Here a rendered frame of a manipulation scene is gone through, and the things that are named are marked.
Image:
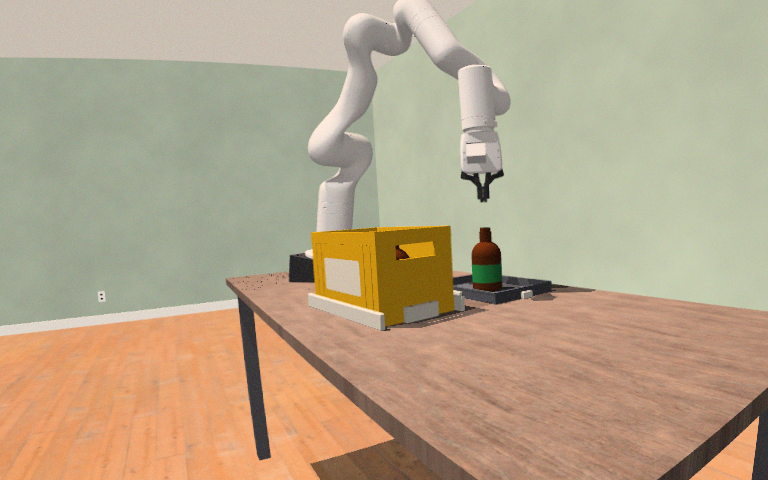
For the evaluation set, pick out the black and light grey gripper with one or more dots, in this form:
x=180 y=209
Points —
x=493 y=160

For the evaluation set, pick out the yellow wooden crate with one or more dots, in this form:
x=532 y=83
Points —
x=359 y=267

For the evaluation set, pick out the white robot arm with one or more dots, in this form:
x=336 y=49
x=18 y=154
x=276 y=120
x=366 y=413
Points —
x=480 y=100

